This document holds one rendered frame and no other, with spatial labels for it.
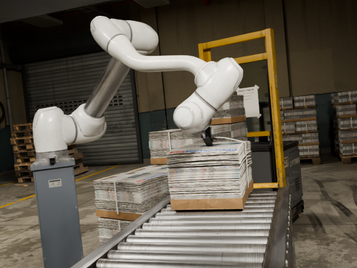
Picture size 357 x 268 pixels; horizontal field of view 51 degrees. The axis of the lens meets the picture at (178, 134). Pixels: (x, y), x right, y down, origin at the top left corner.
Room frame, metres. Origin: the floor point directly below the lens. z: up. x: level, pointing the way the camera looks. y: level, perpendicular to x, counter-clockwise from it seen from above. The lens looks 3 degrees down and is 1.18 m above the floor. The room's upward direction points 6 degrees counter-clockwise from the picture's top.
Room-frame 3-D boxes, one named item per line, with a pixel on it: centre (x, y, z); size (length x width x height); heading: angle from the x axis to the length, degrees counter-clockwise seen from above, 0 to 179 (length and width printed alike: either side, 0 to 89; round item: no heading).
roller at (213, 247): (1.08, 0.00, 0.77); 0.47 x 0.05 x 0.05; 72
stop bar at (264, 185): (1.77, -0.23, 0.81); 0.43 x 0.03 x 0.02; 72
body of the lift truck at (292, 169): (3.88, -0.82, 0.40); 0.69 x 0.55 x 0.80; 55
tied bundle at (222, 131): (2.98, -0.19, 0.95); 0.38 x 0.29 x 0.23; 54
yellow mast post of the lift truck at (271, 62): (3.38, -0.88, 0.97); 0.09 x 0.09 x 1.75; 55
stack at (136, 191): (2.62, 0.06, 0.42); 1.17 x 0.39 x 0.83; 145
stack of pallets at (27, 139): (8.72, 3.10, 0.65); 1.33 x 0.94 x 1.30; 166
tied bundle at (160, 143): (2.73, -0.01, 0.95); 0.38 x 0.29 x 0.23; 57
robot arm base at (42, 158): (1.86, 0.63, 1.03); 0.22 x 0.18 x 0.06; 17
